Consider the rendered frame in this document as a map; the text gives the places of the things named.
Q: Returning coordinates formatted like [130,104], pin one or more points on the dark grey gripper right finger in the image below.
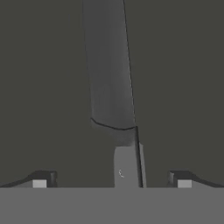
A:
[180,176]

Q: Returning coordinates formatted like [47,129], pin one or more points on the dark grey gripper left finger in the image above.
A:
[43,176]

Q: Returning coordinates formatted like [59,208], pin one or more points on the dark grey drawer front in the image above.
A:
[38,87]

